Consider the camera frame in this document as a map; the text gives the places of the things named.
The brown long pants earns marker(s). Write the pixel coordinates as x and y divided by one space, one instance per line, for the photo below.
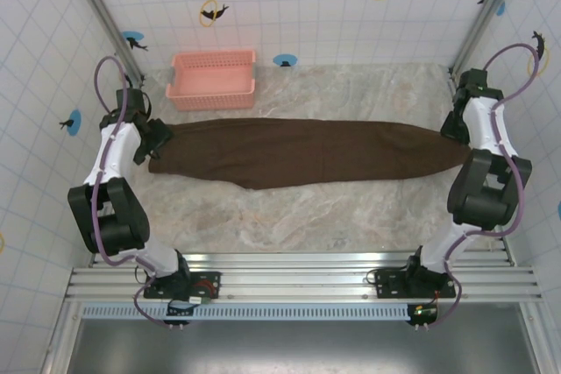
307 153

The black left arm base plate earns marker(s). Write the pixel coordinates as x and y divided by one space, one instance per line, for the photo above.
206 284

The pink plastic basket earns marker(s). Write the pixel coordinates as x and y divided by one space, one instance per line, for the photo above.
210 80

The aluminium frame post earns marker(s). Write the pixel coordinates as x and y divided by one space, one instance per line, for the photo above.
491 10
103 19

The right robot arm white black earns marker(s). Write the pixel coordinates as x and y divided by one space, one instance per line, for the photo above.
482 124

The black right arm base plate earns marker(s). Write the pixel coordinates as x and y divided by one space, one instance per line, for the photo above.
392 282

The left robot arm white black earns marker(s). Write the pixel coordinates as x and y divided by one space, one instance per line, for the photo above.
115 150

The aluminium mounting rail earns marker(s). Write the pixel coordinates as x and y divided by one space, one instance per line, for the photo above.
298 280

